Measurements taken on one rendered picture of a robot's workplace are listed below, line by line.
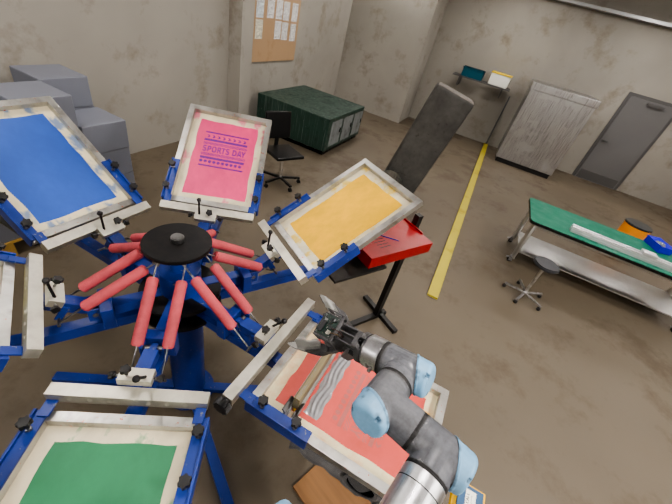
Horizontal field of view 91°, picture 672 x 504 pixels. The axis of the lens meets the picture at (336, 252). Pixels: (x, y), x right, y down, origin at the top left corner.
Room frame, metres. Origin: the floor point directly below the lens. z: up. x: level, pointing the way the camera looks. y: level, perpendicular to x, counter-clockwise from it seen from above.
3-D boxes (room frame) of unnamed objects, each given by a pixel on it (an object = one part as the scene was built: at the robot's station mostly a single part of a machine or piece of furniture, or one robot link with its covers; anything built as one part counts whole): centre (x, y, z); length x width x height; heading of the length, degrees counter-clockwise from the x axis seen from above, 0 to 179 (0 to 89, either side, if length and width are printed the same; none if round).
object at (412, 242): (2.13, -0.31, 1.06); 0.61 x 0.46 x 0.12; 133
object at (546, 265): (3.40, -2.37, 0.27); 0.50 x 0.48 x 0.54; 158
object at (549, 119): (9.28, -4.12, 0.94); 1.46 x 1.12 x 1.88; 74
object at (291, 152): (4.55, 1.14, 0.49); 0.63 x 0.63 x 0.98
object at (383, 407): (0.35, -0.17, 1.81); 0.11 x 0.11 x 0.08; 60
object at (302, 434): (0.66, 0.04, 0.98); 0.30 x 0.05 x 0.07; 73
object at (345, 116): (7.08, 1.23, 0.34); 1.73 x 1.58 x 0.68; 164
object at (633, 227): (5.30, -4.57, 0.31); 0.40 x 0.39 x 0.62; 75
